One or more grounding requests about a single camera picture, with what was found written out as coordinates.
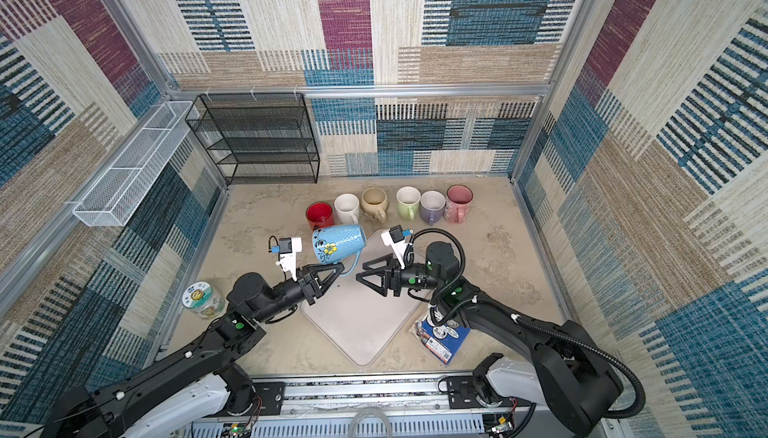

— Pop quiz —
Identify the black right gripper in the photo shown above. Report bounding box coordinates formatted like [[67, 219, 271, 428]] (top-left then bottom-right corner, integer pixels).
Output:
[[357, 252, 442, 298]]

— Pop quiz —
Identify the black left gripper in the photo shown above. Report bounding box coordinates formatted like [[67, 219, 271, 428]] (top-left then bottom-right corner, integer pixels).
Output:
[[252, 262, 340, 327]]

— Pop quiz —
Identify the light blue mug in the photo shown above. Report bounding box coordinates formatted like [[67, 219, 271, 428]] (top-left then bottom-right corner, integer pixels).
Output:
[[312, 224, 367, 277]]

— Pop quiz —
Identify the red mug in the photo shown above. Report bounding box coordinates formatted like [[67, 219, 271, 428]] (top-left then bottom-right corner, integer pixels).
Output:
[[305, 201, 335, 231]]

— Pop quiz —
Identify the white mug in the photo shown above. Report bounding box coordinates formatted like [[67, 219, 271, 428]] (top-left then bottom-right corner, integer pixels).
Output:
[[333, 193, 360, 225]]

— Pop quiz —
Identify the beige speckled ceramic mug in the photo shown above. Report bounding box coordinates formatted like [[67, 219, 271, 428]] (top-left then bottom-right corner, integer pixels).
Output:
[[361, 187, 389, 223]]

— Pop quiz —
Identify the light green mug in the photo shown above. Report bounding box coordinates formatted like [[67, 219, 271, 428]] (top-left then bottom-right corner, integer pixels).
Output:
[[396, 186, 421, 221]]

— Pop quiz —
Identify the lavender purple mug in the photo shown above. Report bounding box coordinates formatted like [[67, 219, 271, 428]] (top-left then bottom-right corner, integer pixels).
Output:
[[420, 190, 446, 226]]

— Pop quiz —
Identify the pink cartoon mug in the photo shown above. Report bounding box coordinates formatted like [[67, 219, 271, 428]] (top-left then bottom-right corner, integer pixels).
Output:
[[443, 184, 474, 223]]

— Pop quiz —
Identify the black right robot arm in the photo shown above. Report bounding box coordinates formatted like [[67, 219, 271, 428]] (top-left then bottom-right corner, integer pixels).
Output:
[[356, 226, 646, 437]]

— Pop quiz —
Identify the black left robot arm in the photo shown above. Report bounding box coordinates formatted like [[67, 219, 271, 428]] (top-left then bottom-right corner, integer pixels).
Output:
[[41, 263, 344, 437]]

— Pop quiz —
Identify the white plastic tray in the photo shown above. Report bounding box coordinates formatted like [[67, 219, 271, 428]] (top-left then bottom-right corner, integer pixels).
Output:
[[300, 229, 421, 368]]

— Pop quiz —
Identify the blue snack package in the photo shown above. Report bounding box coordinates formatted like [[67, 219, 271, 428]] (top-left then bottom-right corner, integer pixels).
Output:
[[413, 311, 470, 365]]

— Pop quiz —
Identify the green lidded round tin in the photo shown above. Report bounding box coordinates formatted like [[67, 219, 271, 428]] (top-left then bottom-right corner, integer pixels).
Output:
[[181, 281, 226, 319]]

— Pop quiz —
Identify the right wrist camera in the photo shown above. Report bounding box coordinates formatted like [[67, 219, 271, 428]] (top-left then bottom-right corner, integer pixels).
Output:
[[381, 225, 413, 269]]

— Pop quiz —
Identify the black wire mesh shelf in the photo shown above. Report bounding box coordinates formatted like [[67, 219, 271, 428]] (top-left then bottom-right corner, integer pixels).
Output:
[[185, 92, 321, 185]]

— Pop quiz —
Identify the white wire mesh basket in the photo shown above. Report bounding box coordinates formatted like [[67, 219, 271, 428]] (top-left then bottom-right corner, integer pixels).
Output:
[[72, 102, 192, 227]]

